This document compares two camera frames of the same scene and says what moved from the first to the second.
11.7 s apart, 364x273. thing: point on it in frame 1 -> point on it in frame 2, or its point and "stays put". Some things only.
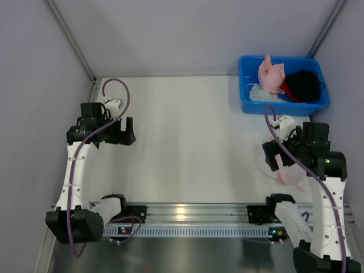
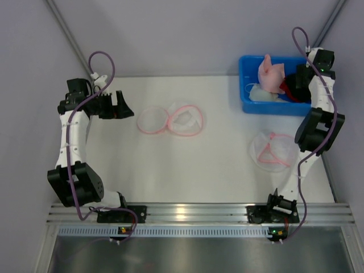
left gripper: x=120 y=132 -> x=114 y=110
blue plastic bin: x=248 y=66 stays put
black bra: x=304 y=86 stays put
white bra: x=257 y=93 stays put
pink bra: x=271 y=77 stays put
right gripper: x=276 y=153 -> x=297 y=88
